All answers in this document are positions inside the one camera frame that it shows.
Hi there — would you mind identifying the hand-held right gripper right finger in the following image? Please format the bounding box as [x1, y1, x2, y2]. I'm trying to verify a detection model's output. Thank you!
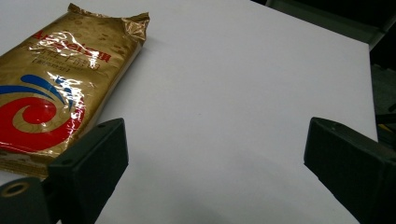
[304, 117, 396, 224]

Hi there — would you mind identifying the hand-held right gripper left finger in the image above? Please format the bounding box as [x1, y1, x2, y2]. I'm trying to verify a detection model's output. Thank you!
[47, 118, 130, 224]

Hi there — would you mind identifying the gold foil packet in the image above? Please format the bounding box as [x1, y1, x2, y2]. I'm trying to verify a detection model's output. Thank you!
[0, 3, 151, 179]

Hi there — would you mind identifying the dark equipment with yellow part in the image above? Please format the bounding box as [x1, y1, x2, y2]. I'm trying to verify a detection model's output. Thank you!
[370, 63, 396, 150]

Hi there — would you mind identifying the grey metal frame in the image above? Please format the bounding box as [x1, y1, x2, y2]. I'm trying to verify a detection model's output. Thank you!
[264, 0, 396, 51]

